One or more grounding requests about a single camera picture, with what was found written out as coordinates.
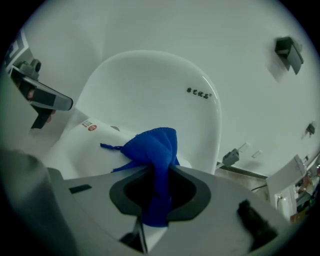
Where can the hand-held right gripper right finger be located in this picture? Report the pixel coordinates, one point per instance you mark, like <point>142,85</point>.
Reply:
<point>220,200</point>

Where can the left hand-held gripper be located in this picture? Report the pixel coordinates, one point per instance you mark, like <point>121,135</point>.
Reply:
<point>17,47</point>

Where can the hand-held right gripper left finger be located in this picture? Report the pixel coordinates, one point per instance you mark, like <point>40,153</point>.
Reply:
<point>95,195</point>

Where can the white toilet lid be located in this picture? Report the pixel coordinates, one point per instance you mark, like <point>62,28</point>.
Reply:
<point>82,152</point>

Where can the blue cloth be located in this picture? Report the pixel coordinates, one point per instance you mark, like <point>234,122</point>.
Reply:
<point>155,155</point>

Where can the person's left hand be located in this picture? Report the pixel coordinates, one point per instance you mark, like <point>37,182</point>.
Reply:
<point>51,117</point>

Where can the grey angle valve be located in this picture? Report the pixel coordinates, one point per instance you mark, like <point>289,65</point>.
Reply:
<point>231,156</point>

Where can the black tissue holder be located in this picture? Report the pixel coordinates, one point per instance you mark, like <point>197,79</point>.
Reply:
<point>287,52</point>

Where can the white wall switch plate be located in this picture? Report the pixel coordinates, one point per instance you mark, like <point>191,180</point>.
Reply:
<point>257,154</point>
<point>244,146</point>

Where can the grey wall fitting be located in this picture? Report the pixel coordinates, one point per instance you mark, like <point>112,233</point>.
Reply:
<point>311,128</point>

